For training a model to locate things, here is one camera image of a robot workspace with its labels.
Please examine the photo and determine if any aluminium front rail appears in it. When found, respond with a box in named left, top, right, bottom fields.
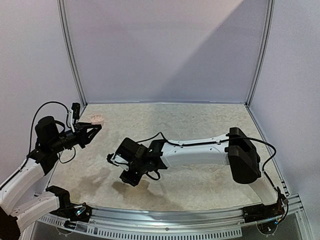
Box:
left=62, top=194, right=303, bottom=230

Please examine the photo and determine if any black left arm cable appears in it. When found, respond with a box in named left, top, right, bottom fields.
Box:
left=0, top=101, right=78, bottom=188

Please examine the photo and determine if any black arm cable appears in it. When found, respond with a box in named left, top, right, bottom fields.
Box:
left=139, top=132, right=290, bottom=223
left=0, top=101, right=78, bottom=188

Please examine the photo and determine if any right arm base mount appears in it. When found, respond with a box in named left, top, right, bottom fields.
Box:
left=242, top=199, right=289, bottom=223

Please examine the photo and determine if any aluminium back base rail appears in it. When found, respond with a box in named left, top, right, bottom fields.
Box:
left=86, top=100, right=247, bottom=105

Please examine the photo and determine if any aluminium right corner post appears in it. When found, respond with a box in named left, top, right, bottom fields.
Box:
left=245, top=0, right=275, bottom=108

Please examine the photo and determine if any perforated white front panel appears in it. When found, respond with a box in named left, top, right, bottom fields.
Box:
left=35, top=214, right=243, bottom=240

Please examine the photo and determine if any aluminium corner post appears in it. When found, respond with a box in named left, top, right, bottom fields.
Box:
left=245, top=0, right=275, bottom=108
left=57, top=0, right=88, bottom=108

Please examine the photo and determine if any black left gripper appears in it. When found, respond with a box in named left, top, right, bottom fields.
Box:
left=49, top=121, right=101, bottom=153

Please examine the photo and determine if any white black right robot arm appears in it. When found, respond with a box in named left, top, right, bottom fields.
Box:
left=107, top=127, right=288, bottom=218

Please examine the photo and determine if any aluminium left corner post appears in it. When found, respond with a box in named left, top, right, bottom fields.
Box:
left=57, top=0, right=88, bottom=108

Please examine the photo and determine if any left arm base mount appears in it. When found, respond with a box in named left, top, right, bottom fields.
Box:
left=50, top=202, right=93, bottom=223

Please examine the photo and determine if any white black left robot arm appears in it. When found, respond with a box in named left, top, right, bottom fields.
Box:
left=0, top=116, right=102, bottom=240

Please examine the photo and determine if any pink round charging case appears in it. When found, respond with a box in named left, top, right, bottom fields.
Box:
left=89, top=114, right=105, bottom=126

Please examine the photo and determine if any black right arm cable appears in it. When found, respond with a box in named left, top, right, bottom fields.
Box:
left=139, top=132, right=290, bottom=223

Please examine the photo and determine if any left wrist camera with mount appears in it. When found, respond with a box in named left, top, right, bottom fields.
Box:
left=66, top=102, right=81, bottom=133

